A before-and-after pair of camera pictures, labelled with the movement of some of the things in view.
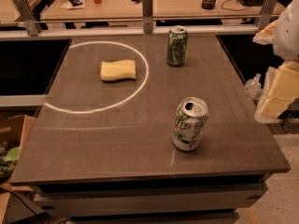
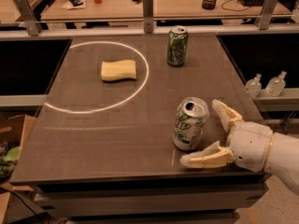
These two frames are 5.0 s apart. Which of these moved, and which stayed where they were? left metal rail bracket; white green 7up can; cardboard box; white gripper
Moved: white gripper
Stayed: left metal rail bracket; white green 7up can; cardboard box
